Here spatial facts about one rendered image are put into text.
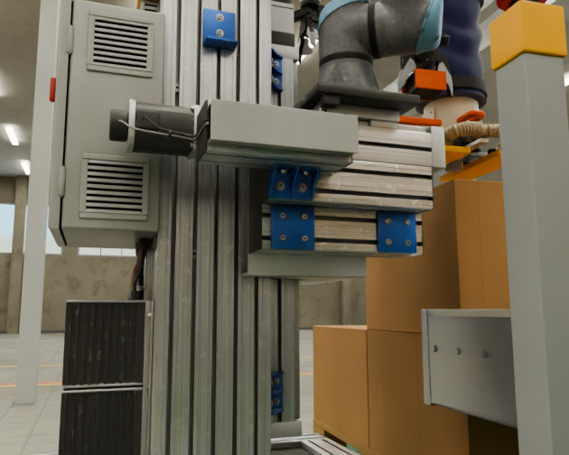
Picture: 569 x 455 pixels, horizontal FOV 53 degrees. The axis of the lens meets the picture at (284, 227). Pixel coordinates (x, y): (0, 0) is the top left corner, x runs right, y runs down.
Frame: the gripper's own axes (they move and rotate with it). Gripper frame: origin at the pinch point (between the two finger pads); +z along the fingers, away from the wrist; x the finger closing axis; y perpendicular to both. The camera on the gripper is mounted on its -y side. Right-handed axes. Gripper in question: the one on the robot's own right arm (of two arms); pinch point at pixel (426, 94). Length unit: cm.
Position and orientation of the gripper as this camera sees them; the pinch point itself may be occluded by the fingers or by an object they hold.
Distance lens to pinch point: 154.0
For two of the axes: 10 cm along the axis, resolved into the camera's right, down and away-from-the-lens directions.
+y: -2.6, 1.5, 9.6
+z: 0.0, 9.9, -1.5
